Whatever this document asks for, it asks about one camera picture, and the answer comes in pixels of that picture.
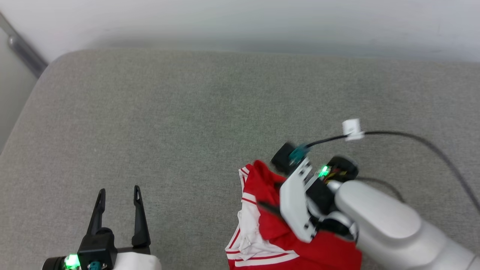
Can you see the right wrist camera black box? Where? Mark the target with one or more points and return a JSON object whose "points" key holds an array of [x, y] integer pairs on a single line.
{"points": [[285, 157]]}

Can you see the grey metal pole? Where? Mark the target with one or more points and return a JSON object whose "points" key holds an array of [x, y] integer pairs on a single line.
{"points": [[22, 50]]}

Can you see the grey fabric sofa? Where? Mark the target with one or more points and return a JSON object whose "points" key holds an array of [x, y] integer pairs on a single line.
{"points": [[168, 131]]}

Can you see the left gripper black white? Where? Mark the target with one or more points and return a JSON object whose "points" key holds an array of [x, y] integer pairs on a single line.
{"points": [[99, 251]]}

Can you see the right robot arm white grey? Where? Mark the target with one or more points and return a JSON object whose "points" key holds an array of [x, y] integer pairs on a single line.
{"points": [[390, 225]]}

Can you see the red and white jersey garment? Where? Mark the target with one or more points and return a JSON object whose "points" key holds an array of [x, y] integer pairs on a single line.
{"points": [[270, 232]]}

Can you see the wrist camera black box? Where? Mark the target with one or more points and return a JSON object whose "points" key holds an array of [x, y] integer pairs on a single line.
{"points": [[56, 263], [285, 157]]}

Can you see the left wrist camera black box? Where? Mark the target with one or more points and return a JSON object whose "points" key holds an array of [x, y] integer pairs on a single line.
{"points": [[56, 263]]}

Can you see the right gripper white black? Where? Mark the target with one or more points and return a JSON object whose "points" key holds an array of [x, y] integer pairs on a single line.
{"points": [[296, 202]]}

